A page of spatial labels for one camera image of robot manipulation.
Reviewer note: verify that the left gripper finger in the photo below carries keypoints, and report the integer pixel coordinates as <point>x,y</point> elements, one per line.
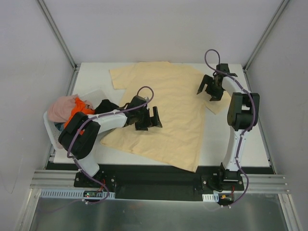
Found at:
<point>155,120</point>
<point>141,126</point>

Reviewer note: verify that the left aluminium frame post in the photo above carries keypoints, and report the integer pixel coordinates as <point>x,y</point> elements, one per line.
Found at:
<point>50,20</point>

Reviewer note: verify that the blue t shirt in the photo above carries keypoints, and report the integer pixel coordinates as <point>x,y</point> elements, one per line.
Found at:
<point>59,126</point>

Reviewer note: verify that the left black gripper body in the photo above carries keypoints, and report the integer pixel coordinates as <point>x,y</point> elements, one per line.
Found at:
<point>147,118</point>

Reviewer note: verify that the white plastic laundry basket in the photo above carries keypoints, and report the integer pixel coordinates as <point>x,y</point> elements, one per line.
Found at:
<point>94,97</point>

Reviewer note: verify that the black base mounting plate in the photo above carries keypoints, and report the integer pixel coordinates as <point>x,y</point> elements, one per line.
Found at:
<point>149,182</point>

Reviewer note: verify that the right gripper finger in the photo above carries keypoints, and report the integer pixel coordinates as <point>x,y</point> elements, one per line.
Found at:
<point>206,80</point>
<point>216,96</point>

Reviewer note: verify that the cream yellow t shirt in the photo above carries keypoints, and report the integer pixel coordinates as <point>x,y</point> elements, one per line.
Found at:
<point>173,90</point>

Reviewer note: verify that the right white cable duct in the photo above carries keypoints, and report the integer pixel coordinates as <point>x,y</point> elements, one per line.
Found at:
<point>210,197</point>

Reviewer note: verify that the left white cable duct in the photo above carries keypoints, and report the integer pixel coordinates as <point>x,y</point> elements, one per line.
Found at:
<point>76,194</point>

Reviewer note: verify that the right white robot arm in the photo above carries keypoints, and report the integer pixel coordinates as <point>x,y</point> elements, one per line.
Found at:
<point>242,116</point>

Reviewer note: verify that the white cable duct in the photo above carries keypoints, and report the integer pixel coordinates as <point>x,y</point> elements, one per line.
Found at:
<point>210,197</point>
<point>76,194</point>

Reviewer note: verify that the right aluminium frame post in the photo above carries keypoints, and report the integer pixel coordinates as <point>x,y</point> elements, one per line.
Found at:
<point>265,35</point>

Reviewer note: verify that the black t shirt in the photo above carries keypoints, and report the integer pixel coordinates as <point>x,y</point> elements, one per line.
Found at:
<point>106,107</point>

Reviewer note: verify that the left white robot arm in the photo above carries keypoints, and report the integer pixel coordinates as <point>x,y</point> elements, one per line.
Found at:
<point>80,134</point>

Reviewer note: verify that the orange t shirt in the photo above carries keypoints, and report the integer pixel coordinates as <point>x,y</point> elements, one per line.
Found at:
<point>85,107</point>

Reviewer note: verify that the pink t shirt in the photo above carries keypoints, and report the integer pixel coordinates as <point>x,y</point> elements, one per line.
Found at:
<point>60,110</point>

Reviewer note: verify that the aluminium frame post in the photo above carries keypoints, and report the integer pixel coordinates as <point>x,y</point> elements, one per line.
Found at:
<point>265,35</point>
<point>50,20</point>

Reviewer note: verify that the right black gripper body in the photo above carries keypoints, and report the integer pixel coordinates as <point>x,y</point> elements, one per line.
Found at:
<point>215,86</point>

